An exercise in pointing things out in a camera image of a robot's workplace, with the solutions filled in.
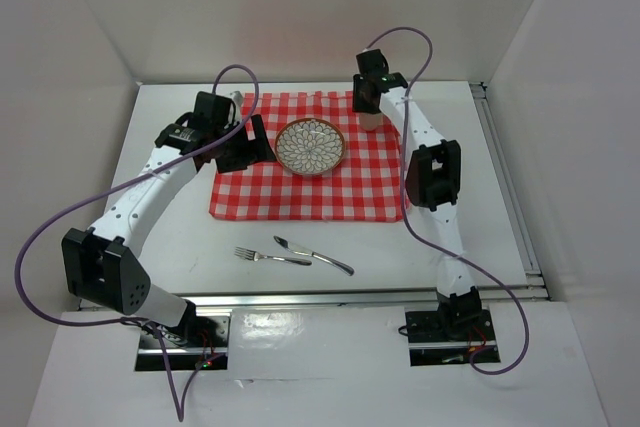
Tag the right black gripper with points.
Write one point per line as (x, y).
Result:
(357, 104)

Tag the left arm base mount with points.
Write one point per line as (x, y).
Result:
(206, 347)

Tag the brown paper cup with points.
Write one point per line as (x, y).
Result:
(370, 122)

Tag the aluminium right side rail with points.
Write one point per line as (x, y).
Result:
(536, 286)

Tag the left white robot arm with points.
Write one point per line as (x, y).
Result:
(101, 263)

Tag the red white checkered cloth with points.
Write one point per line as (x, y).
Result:
(363, 187)

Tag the silver fork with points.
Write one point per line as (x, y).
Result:
(254, 256)

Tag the aluminium front rail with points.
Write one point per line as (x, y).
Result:
(327, 298)

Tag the silver table knife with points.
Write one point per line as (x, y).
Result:
(300, 250)

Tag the patterned plate brown rim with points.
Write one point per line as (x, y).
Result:
(309, 147)

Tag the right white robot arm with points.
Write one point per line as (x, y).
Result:
(431, 181)

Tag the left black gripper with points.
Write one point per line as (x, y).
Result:
(238, 162)

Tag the aluminium rail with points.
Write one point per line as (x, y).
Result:
(327, 298)
(536, 286)

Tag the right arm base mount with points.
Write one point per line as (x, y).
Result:
(430, 345)

